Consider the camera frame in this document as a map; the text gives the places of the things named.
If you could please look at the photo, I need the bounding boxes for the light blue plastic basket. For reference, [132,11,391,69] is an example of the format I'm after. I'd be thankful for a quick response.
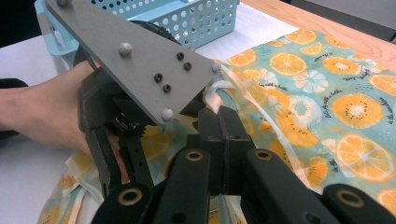
[34,0,241,68]

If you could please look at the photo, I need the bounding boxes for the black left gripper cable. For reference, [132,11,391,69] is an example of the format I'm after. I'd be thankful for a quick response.
[129,20,182,45]

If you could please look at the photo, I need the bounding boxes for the orange slice print cloth bag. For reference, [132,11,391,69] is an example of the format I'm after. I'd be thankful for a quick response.
[36,27,396,224]

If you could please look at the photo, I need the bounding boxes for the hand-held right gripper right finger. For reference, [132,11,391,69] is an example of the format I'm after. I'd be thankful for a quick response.
[219,105,256,196]

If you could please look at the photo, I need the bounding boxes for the white table mat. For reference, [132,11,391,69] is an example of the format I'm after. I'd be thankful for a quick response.
[0,1,300,224]

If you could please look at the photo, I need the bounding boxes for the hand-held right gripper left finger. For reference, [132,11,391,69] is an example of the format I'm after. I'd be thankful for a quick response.
[186,106,226,196]

